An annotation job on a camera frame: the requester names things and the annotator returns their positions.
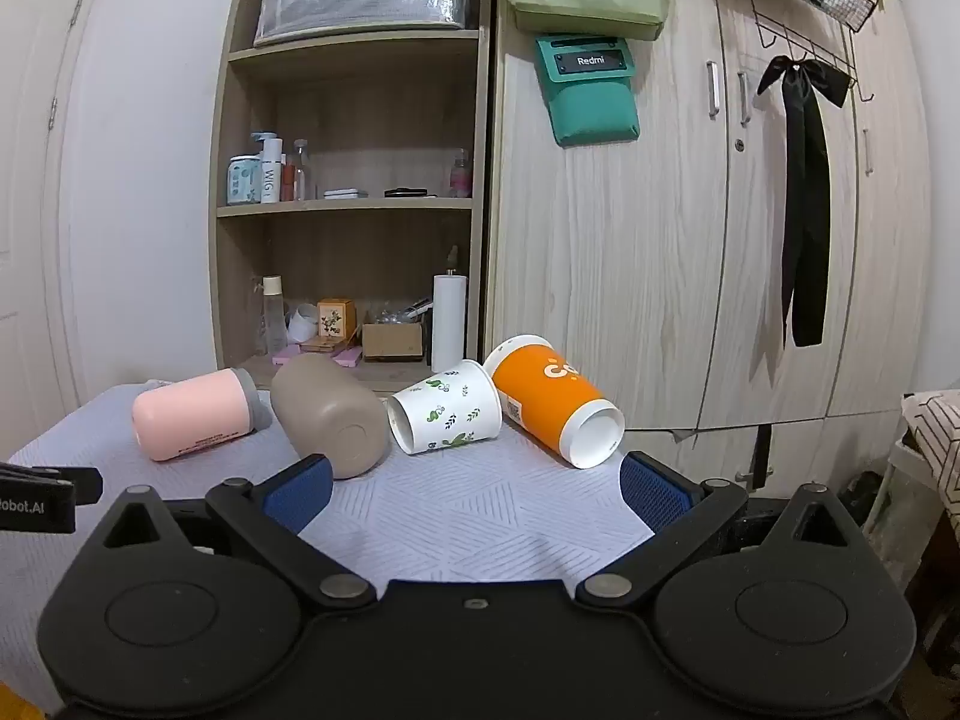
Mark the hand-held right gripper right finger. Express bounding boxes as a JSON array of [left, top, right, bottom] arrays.
[[576, 452, 871, 614]]

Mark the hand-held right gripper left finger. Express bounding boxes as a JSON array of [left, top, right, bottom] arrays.
[[84, 454, 377, 616]]

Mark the brown ceramic cup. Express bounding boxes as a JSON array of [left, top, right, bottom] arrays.
[[270, 354, 390, 480]]

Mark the pink cup with grey lid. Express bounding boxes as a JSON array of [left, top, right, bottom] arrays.
[[132, 367, 274, 463]]

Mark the orange paper cup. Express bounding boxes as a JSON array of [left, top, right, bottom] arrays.
[[482, 335, 626, 470]]

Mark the white leaf-print paper cup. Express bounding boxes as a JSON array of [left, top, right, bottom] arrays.
[[385, 359, 503, 456]]

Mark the cardboard box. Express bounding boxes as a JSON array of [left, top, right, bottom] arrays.
[[361, 322, 425, 360]]

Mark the white textured tablecloth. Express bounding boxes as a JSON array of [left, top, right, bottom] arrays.
[[0, 379, 725, 700]]

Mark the yellow floral box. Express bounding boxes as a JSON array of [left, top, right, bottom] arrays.
[[316, 298, 357, 339]]

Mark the clear bottle with cream cap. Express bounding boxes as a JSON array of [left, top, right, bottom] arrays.
[[259, 274, 290, 356]]

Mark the tall white cylinder bottle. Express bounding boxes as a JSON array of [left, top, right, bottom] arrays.
[[430, 245, 469, 374]]

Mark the wooden wardrobe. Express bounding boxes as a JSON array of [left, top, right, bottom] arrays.
[[480, 0, 935, 451]]

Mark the white striped cushion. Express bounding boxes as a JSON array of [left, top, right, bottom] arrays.
[[900, 388, 960, 520]]

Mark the teal and white jar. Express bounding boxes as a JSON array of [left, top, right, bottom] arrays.
[[226, 155, 260, 206]]

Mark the white door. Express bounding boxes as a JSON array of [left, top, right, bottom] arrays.
[[0, 0, 106, 466]]

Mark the white pump bottle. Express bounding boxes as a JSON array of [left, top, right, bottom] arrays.
[[250, 132, 285, 206]]

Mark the black ribbon bow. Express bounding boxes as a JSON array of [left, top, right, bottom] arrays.
[[755, 55, 853, 349]]

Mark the wooden open shelf unit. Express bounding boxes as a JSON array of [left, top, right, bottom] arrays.
[[208, 0, 496, 397]]

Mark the teal pouch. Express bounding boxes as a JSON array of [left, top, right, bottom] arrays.
[[534, 33, 641, 148]]

